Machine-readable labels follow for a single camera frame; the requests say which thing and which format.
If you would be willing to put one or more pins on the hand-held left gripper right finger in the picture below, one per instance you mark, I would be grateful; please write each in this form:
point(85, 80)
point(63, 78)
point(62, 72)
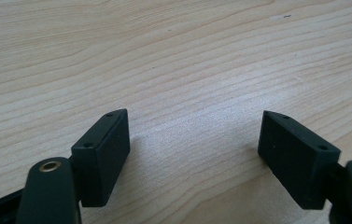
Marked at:
point(295, 158)

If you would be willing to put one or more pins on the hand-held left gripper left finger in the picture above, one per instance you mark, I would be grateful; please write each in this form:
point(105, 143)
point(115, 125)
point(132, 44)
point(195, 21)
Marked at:
point(102, 161)

